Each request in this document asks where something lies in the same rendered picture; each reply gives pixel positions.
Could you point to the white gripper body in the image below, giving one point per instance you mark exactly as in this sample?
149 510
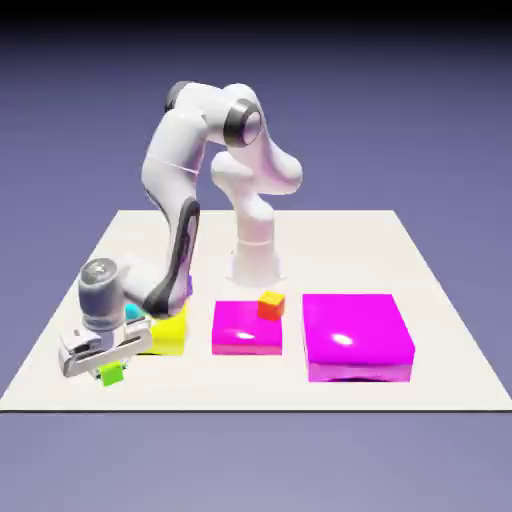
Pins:
104 348

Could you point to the small green cube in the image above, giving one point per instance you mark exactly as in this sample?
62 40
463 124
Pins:
111 374

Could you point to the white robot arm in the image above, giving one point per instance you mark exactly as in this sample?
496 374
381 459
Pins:
172 168

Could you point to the small cyan cube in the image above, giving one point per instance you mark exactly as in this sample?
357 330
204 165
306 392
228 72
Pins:
131 311

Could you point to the small orange cube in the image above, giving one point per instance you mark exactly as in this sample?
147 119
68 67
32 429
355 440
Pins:
271 305

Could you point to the large yellow box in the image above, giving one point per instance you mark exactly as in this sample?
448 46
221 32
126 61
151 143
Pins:
170 332

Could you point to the large magenta box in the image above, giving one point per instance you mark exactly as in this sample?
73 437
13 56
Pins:
246 328
356 336

